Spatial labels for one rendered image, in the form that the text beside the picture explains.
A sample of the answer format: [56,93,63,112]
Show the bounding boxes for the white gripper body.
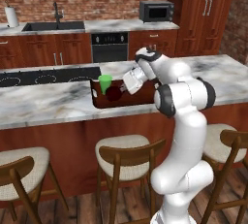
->
[122,67,150,96]

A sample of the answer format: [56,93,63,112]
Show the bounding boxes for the brown wooden tray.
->
[89,78,164,110]

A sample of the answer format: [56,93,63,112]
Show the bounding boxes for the green cup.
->
[97,74,113,96]

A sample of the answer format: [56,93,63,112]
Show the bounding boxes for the brown base cupboard with drawer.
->
[128,29,179,61]

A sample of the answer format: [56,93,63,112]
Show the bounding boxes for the wooden stool with cream seat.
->
[200,123,248,224]
[94,133,168,224]
[0,146,70,224]

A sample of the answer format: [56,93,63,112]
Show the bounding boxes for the black microwave oven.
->
[139,0,175,23]

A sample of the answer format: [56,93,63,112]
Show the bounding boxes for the black hob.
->
[0,66,103,88]

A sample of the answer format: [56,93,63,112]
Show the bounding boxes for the brown base cupboards with sink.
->
[0,32,93,71]

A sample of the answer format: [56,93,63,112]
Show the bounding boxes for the tall brown cupboard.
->
[167,0,239,58]

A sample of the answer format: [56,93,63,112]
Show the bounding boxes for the dark sink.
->
[21,20,86,33]

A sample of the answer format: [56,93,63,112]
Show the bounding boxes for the black tap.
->
[52,1,65,24]

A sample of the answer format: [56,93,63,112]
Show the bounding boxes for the white paper towel roll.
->
[4,5,20,29]

